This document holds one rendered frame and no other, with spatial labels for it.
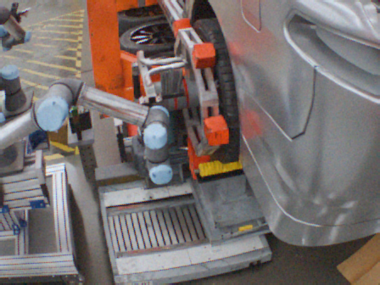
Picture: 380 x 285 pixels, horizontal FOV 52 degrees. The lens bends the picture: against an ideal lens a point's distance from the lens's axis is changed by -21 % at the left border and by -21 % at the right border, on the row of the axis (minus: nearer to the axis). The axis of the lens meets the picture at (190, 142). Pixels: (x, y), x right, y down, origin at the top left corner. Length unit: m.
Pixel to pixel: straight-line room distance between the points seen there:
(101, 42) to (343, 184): 1.57
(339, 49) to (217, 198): 1.48
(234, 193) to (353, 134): 1.41
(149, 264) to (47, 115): 1.11
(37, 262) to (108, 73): 1.12
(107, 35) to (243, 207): 1.12
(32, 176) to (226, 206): 1.04
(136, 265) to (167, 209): 0.49
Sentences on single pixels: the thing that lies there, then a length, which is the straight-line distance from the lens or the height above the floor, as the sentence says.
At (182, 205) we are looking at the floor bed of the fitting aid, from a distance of 2.64.
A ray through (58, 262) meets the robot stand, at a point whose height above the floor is 0.22.
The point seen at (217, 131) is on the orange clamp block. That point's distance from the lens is 1.75.
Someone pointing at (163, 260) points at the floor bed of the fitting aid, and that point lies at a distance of 2.33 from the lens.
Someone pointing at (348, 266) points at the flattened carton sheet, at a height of 0.01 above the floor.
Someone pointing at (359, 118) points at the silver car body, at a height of 1.33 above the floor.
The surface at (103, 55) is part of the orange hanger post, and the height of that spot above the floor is 0.91.
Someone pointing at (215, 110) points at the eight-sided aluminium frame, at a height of 0.91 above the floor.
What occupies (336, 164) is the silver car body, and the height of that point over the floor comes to 1.18.
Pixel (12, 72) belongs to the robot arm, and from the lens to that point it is 2.26.
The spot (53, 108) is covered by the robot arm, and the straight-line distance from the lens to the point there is 1.49.
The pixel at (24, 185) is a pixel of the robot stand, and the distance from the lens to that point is 1.98.
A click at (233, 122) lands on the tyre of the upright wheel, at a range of 1.78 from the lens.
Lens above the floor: 1.89
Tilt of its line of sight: 36 degrees down
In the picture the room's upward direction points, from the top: 4 degrees counter-clockwise
